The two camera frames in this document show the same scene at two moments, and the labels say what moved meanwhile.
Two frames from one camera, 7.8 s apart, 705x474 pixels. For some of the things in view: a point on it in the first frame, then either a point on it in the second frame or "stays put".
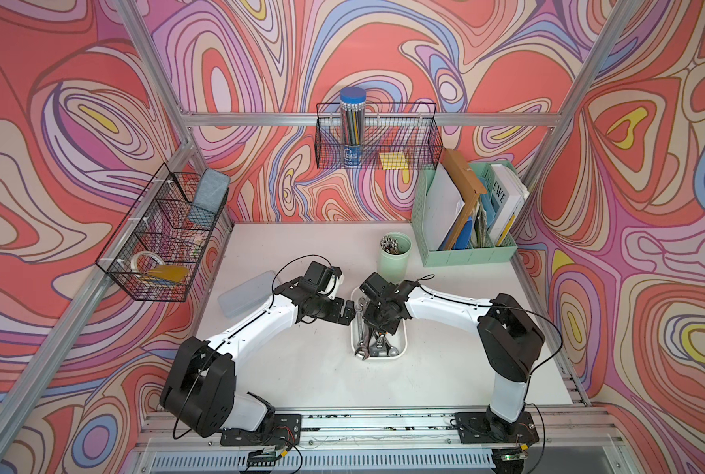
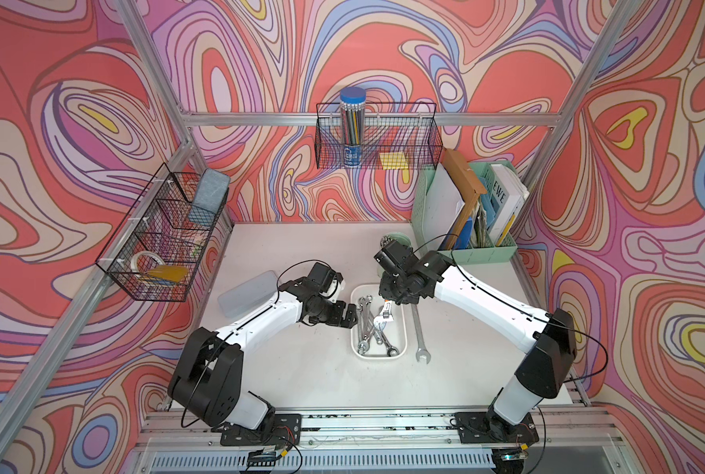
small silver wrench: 362,346 stays put
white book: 509,195 stays put
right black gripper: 390,328 -> 385,287
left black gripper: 335,314 stays put
